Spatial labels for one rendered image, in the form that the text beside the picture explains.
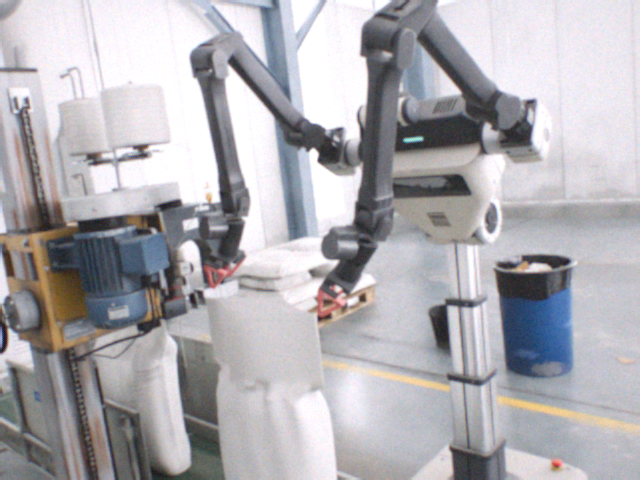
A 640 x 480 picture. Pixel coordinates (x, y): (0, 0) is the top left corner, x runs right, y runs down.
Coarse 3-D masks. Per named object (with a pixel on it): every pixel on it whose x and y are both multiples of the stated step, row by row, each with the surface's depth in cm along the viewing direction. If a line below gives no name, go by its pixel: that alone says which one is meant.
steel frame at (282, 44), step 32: (192, 0) 634; (224, 0) 668; (256, 0) 706; (288, 0) 723; (320, 0) 793; (224, 32) 669; (288, 32) 724; (288, 64) 725; (416, 64) 974; (288, 96) 747; (416, 96) 985; (288, 160) 769; (288, 192) 777; (288, 224) 779
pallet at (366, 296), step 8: (368, 288) 532; (352, 296) 511; (360, 296) 533; (368, 296) 531; (328, 304) 492; (360, 304) 525; (312, 312) 475; (336, 312) 494; (344, 312) 506; (320, 320) 491; (328, 320) 488
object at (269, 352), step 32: (224, 320) 168; (256, 320) 155; (288, 320) 151; (224, 352) 177; (256, 352) 157; (288, 352) 153; (320, 352) 148; (224, 384) 171; (256, 384) 160; (288, 384) 155; (320, 384) 150; (224, 416) 170; (256, 416) 160; (288, 416) 153; (320, 416) 156; (224, 448) 175; (256, 448) 161; (288, 448) 153; (320, 448) 155
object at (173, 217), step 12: (192, 204) 181; (204, 204) 183; (168, 216) 173; (180, 216) 176; (192, 216) 179; (168, 228) 173; (180, 228) 176; (168, 240) 173; (192, 240) 186; (204, 240) 183; (216, 240) 187; (168, 252) 173; (204, 252) 188; (168, 276) 175; (204, 276) 191; (216, 276) 187; (228, 276) 191; (168, 288) 176
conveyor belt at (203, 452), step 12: (0, 396) 301; (12, 396) 299; (0, 408) 285; (12, 408) 283; (12, 420) 268; (192, 432) 235; (192, 444) 225; (204, 444) 224; (216, 444) 223; (192, 456) 216; (204, 456) 215; (216, 456) 214; (192, 468) 207; (204, 468) 206; (216, 468) 205
